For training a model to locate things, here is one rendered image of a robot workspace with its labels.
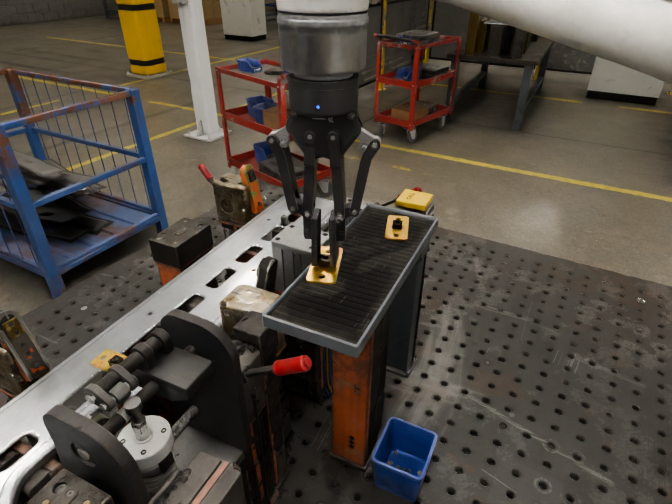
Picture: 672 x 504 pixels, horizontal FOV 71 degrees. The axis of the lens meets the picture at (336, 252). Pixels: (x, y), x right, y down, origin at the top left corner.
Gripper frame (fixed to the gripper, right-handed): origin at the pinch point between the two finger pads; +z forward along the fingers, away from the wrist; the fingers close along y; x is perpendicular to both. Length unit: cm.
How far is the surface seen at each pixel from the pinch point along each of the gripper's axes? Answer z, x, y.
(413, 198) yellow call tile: 9.8, -34.1, -12.3
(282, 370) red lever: 12.5, 11.4, 3.7
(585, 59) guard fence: 91, -689, -263
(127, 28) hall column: 60, -648, 389
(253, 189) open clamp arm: 21, -58, 28
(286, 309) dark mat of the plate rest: 9.9, 2.9, 4.9
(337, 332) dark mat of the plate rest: 9.9, 6.5, -2.5
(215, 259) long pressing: 26.0, -31.0, 29.4
